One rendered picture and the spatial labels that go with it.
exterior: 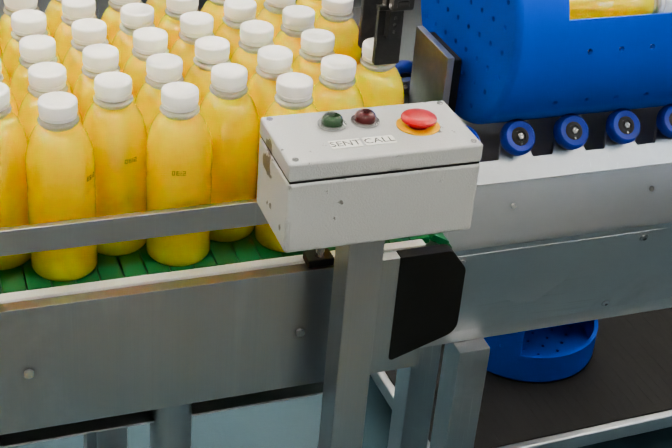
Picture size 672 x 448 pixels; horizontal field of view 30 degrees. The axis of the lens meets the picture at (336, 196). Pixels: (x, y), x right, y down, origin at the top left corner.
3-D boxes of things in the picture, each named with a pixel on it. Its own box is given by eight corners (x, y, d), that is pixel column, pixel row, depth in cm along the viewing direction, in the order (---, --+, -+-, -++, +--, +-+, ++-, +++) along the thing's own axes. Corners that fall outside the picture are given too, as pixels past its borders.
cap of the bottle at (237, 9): (217, 12, 151) (217, -2, 150) (244, 6, 153) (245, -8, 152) (234, 23, 148) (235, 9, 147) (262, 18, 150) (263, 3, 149)
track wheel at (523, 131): (534, 116, 154) (527, 119, 156) (502, 119, 153) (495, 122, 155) (540, 152, 154) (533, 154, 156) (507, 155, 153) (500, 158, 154)
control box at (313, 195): (471, 230, 128) (484, 141, 123) (284, 254, 121) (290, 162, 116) (432, 181, 136) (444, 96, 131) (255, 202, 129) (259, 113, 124)
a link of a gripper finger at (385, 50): (402, 2, 138) (405, 5, 138) (396, 60, 142) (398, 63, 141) (377, 4, 137) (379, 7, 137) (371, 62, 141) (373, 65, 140)
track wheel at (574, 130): (588, 110, 157) (580, 114, 159) (556, 114, 155) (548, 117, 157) (594, 146, 156) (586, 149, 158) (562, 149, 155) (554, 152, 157)
